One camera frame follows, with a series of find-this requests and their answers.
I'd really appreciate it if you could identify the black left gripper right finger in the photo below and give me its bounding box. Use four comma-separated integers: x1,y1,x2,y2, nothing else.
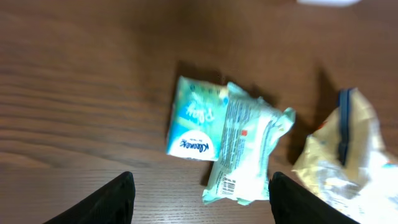
269,172,359,224

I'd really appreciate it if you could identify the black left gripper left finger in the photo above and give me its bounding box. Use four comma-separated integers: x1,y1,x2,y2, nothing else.
45,171,136,224

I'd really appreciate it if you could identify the teal wet wipes pack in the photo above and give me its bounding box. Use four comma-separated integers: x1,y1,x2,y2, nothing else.
202,82,295,205

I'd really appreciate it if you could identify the white snack bag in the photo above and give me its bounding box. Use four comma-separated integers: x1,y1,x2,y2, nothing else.
292,88,397,223

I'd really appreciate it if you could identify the teal kleenex tissue pack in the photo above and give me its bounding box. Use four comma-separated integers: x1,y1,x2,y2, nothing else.
166,76,229,161

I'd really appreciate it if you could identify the white barcode scanner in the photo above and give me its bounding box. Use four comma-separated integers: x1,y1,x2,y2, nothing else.
297,0,361,7

